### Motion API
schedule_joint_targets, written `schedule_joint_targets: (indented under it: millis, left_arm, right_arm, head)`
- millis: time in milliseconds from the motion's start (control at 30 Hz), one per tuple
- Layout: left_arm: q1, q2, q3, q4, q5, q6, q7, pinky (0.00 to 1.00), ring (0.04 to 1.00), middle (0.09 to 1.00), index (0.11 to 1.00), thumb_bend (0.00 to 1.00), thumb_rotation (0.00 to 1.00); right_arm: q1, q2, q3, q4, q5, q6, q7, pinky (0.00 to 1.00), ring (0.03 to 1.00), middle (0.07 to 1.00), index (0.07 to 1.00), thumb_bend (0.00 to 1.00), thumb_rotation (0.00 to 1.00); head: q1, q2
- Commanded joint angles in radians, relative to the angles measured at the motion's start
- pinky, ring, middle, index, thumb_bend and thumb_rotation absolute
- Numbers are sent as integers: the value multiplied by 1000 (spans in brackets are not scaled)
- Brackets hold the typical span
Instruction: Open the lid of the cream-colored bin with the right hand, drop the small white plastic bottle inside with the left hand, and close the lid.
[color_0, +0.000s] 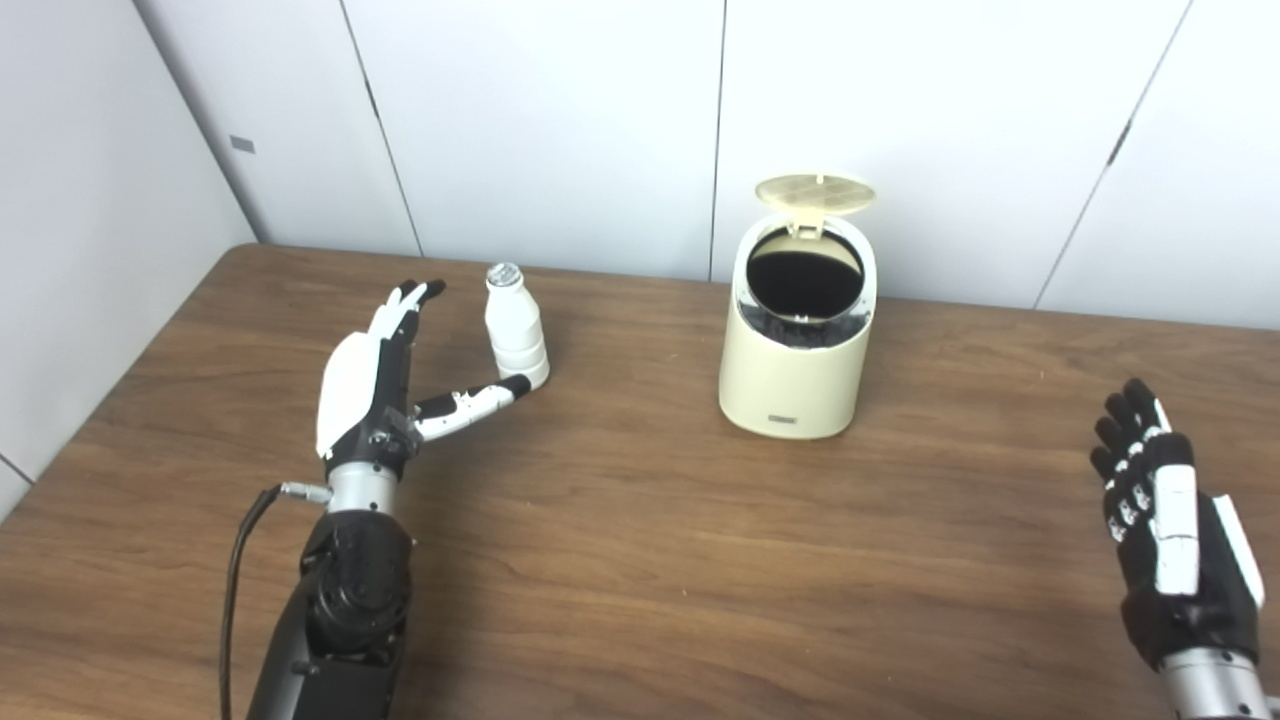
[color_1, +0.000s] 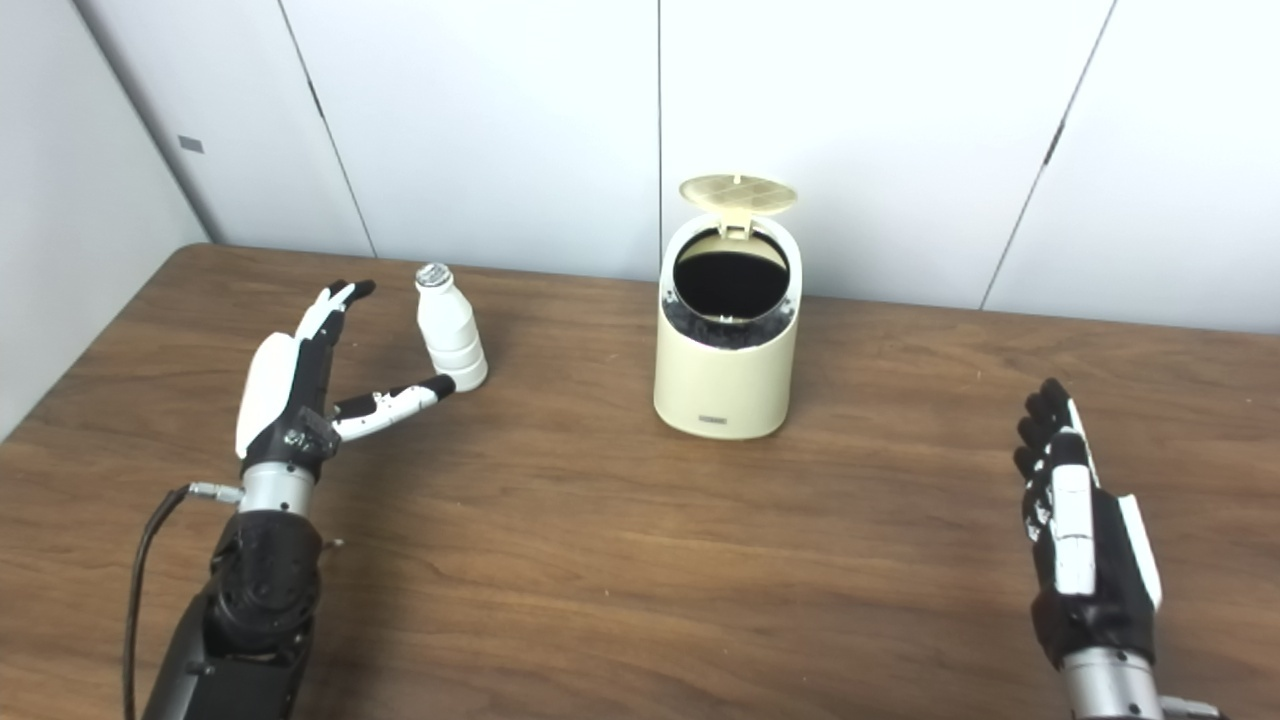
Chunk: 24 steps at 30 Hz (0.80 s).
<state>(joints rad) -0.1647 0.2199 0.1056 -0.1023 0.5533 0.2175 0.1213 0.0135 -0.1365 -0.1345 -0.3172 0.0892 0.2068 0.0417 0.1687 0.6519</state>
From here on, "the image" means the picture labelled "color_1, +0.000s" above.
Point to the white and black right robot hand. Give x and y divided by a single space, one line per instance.
1075 530

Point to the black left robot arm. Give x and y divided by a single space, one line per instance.
260 590

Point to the small white plastic bottle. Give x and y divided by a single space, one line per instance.
450 335

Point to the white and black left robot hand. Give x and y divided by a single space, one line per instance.
275 390

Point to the small grey wall label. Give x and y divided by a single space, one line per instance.
191 144

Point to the round cream bin lid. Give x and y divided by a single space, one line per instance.
738 195

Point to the cream-colored bin body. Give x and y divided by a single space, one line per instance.
725 385

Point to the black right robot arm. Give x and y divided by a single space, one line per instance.
1105 685

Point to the black bin liner bag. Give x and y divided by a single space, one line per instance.
725 332

